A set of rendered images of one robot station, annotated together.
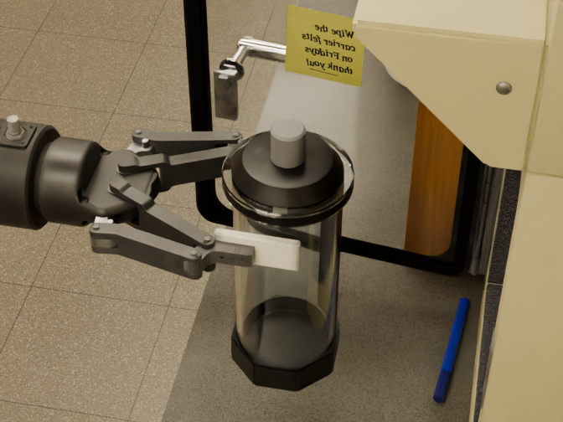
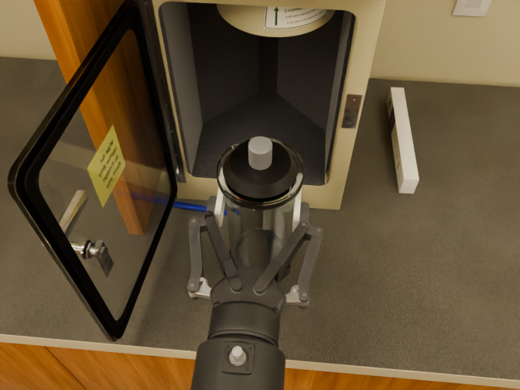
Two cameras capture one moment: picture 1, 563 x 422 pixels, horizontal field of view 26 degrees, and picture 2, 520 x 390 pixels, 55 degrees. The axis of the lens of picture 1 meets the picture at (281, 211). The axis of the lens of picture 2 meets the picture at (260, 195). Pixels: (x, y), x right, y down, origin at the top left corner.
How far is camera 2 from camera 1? 90 cm
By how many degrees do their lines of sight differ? 60
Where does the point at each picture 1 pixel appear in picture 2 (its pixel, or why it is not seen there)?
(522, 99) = not seen: outside the picture
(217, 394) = not seen: hidden behind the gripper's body
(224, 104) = (107, 264)
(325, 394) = not seen: hidden behind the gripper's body
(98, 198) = (272, 300)
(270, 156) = (260, 170)
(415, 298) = (170, 228)
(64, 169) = (263, 317)
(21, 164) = (267, 349)
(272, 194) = (293, 169)
